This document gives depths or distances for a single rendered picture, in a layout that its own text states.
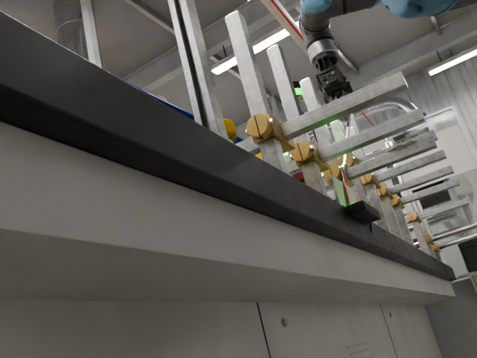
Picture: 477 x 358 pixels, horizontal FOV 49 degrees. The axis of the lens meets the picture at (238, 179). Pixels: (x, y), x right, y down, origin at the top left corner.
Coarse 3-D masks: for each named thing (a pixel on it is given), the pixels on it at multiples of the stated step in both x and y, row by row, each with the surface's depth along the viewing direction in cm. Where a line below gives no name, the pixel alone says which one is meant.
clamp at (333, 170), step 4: (328, 164) 150; (332, 164) 150; (336, 164) 151; (340, 164) 152; (332, 168) 150; (336, 168) 149; (324, 172) 150; (328, 172) 150; (332, 172) 149; (336, 172) 149; (340, 172) 149; (324, 176) 150; (328, 176) 150; (336, 176) 148; (340, 176) 150; (344, 176) 151; (328, 180) 151; (348, 180) 154; (352, 180) 159; (348, 184) 156; (352, 184) 158
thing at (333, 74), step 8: (320, 56) 159; (328, 56) 159; (320, 64) 161; (328, 64) 160; (320, 72) 158; (328, 72) 156; (336, 72) 156; (320, 80) 159; (328, 80) 156; (336, 80) 155; (344, 80) 160; (320, 88) 157; (328, 88) 156; (336, 88) 159; (344, 88) 159
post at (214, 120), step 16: (176, 0) 91; (192, 0) 94; (176, 16) 91; (192, 16) 91; (176, 32) 90; (192, 32) 88; (192, 48) 88; (192, 64) 87; (208, 64) 89; (192, 80) 85; (208, 80) 86; (192, 96) 86; (208, 96) 84; (208, 112) 83; (208, 128) 83; (224, 128) 85
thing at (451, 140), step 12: (444, 132) 362; (456, 132) 359; (444, 144) 361; (456, 144) 357; (420, 156) 367; (456, 156) 355; (468, 156) 352; (420, 168) 365; (432, 168) 361; (456, 168) 354; (468, 168) 350
